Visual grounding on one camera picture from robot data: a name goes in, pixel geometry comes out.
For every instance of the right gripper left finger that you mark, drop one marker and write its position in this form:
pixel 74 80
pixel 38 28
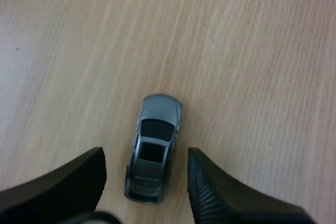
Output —
pixel 65 187

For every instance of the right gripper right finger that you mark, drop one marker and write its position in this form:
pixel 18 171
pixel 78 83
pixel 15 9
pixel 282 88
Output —
pixel 231 195

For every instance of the small grey toy car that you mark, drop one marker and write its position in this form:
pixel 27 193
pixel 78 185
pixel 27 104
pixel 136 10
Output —
pixel 153 150

